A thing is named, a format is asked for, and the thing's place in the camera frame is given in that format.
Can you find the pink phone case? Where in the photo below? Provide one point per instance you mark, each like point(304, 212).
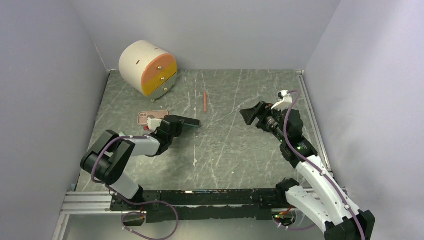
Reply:
point(143, 116)

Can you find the red-brown pencil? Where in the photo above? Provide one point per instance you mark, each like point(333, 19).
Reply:
point(205, 101)

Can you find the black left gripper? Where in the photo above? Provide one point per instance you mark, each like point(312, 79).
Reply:
point(179, 128)

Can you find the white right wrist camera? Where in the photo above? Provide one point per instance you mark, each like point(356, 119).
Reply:
point(284, 101)

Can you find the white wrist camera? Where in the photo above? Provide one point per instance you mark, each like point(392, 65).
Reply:
point(284, 101)
point(152, 124)

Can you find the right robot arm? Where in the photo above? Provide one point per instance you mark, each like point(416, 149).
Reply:
point(334, 213)

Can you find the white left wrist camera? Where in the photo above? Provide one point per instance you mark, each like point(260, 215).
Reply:
point(152, 124)

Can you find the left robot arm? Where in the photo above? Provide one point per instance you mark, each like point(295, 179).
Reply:
point(108, 157)

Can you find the black screen white phone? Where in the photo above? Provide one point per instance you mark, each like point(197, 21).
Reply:
point(191, 122)

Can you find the white round drawer cabinet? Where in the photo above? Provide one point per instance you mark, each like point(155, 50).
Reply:
point(149, 69)

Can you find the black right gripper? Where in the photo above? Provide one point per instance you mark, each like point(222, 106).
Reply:
point(262, 109)

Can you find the black base crossbar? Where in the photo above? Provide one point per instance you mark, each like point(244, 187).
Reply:
point(261, 204)

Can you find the aluminium frame rail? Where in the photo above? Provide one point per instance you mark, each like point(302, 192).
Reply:
point(92, 203)

